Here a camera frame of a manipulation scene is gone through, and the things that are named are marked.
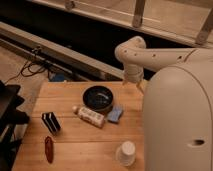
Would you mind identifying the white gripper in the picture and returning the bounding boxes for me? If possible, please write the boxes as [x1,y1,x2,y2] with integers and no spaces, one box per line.
[122,64,145,93]

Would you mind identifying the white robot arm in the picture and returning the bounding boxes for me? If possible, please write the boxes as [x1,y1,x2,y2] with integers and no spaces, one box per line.
[115,36,213,171]

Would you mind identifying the black white striped eraser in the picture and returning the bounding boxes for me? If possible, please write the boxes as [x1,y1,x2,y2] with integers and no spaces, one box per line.
[42,112,61,134]

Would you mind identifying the dark blue bowl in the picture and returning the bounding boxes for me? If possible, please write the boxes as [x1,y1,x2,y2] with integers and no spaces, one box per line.
[83,85,113,112]

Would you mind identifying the blue sponge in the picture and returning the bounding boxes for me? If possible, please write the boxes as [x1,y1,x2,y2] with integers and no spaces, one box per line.
[107,106,123,123]

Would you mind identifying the white tube bottle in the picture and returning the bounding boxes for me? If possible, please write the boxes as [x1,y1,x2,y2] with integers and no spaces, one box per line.
[72,106,105,128]

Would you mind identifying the blue box on floor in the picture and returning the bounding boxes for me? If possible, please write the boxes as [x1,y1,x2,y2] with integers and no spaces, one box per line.
[50,74,65,82]

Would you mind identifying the black stand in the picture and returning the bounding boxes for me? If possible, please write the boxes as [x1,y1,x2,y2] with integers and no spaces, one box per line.
[0,80,30,171]

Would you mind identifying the black red cables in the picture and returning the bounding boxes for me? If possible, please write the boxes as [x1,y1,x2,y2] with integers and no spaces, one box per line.
[3,59,51,84]

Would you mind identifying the metal floor rail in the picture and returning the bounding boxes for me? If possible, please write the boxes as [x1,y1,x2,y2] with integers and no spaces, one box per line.
[0,22,123,80]

